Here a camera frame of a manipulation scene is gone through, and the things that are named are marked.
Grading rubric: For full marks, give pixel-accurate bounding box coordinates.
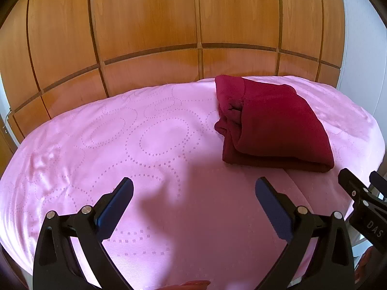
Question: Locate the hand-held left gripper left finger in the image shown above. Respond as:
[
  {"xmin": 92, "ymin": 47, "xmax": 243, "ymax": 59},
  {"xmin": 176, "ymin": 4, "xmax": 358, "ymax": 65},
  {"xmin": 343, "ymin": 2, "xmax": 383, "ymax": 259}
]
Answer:
[{"xmin": 33, "ymin": 177, "xmax": 135, "ymax": 290}]

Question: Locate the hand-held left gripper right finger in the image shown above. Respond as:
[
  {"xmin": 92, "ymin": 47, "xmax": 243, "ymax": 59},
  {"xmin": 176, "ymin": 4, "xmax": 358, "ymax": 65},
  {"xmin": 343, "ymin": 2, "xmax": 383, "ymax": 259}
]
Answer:
[{"xmin": 254, "ymin": 178, "xmax": 363, "ymax": 290}]

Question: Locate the maroon garment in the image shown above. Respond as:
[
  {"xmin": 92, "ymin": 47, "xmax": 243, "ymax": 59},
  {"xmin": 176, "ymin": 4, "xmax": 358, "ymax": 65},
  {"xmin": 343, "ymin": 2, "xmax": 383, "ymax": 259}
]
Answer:
[{"xmin": 214, "ymin": 75, "xmax": 335, "ymax": 173}]

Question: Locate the wooden wardrobe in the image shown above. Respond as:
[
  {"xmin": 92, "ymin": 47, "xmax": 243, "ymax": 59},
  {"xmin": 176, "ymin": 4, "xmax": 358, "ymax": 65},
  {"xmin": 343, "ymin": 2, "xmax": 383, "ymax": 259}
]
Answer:
[{"xmin": 0, "ymin": 0, "xmax": 347, "ymax": 154}]

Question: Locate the person's right hand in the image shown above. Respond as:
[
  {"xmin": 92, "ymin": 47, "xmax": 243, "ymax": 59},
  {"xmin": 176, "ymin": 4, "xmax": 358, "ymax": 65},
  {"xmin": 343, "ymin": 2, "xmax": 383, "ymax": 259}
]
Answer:
[{"xmin": 356, "ymin": 246, "xmax": 378, "ymax": 282}]

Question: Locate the pink dotted bedspread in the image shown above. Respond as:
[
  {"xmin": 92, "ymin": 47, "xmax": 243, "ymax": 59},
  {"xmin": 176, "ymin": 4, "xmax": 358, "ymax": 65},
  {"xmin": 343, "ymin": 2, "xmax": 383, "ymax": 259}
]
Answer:
[{"xmin": 0, "ymin": 75, "xmax": 382, "ymax": 290}]

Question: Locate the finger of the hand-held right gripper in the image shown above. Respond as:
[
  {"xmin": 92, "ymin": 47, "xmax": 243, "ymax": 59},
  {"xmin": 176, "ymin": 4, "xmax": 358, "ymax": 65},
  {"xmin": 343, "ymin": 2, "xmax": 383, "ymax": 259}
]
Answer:
[
  {"xmin": 338, "ymin": 168, "xmax": 375, "ymax": 201},
  {"xmin": 369, "ymin": 171, "xmax": 387, "ymax": 194}
]

